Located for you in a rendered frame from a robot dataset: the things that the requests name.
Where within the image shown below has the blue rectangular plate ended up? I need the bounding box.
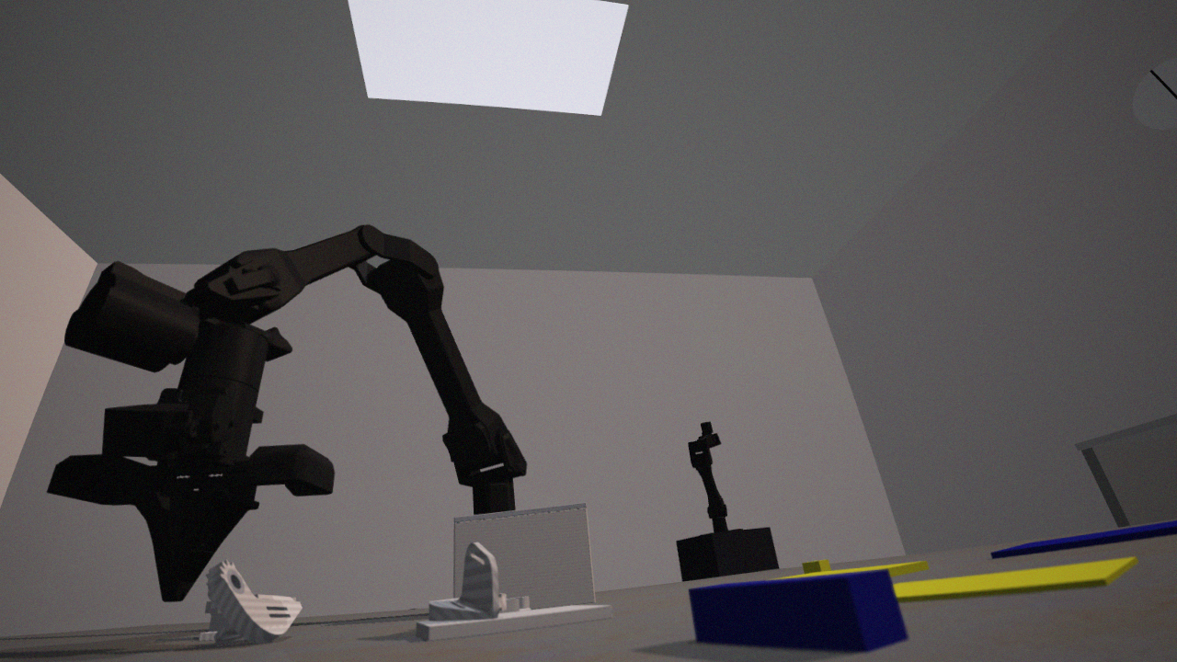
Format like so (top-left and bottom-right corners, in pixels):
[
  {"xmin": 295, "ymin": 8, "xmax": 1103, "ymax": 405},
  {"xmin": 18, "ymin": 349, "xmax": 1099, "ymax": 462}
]
[{"xmin": 990, "ymin": 519, "xmax": 1177, "ymax": 560}]

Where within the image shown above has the small olive-yellow block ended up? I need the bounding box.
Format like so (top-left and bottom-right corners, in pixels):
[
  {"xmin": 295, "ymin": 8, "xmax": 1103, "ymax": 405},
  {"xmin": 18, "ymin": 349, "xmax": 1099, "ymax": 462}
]
[{"xmin": 802, "ymin": 560, "xmax": 831, "ymax": 574}]

